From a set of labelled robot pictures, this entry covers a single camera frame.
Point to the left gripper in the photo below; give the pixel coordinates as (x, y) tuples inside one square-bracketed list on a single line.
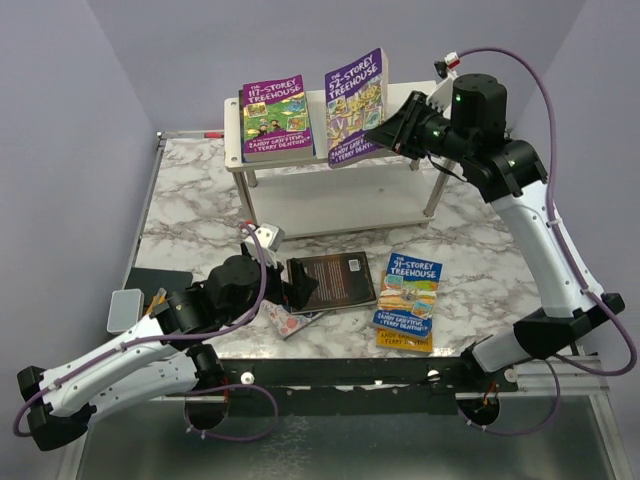
[(302, 285)]

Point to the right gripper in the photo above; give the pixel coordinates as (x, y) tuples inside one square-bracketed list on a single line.
[(398, 131)]

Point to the purple 52-Storey Treehouse book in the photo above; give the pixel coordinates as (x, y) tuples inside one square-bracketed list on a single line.
[(355, 103)]

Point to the blue 91-Storey Treehouse book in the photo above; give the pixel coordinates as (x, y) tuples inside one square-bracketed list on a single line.
[(413, 272)]

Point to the purple 117-Storey Treehouse book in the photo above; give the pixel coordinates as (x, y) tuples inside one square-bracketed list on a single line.
[(273, 90)]

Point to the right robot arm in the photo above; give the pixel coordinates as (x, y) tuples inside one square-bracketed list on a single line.
[(512, 179)]

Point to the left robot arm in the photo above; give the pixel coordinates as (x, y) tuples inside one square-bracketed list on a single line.
[(166, 352)]

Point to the black hardcover book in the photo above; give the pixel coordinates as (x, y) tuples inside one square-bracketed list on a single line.
[(344, 281)]

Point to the floral pink notebook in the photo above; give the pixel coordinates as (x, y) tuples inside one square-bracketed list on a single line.
[(286, 323)]

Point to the white two-tier shelf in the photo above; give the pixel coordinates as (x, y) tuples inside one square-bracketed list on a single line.
[(305, 198)]

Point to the yellow 130-Storey Treehouse book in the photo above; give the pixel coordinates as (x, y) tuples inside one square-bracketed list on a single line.
[(405, 342)]

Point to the blue Animal Farm book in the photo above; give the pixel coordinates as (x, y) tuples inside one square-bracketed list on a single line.
[(275, 131)]

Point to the yellow utility knife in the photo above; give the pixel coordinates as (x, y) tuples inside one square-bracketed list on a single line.
[(157, 299)]

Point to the grey rectangular box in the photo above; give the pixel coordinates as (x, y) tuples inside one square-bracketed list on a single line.
[(125, 310)]

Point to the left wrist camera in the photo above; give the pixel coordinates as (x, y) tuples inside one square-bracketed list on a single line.
[(265, 241)]

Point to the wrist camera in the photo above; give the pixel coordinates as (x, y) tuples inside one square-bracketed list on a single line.
[(440, 98), (265, 241)]

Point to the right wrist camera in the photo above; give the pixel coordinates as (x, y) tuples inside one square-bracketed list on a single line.
[(440, 98)]

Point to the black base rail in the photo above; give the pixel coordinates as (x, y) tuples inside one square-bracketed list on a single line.
[(369, 386)]

